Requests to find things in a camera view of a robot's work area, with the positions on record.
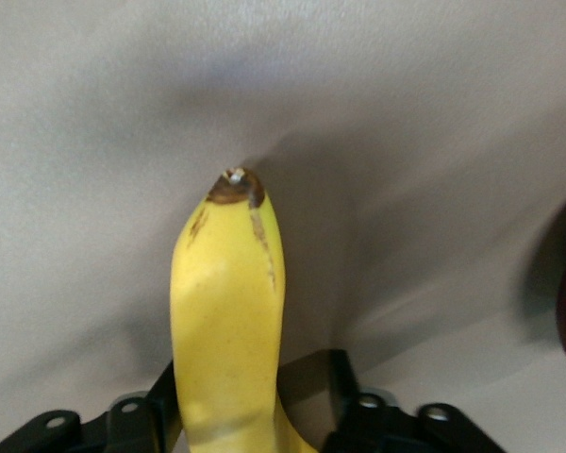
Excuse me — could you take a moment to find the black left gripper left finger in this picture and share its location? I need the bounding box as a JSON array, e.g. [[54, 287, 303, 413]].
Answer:
[[0, 359, 185, 453]]

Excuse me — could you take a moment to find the yellow banana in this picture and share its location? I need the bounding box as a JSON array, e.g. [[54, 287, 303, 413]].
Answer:
[[168, 166, 320, 453]]

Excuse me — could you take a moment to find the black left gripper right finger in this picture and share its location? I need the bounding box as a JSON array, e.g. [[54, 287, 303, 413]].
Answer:
[[276, 347, 507, 453]]

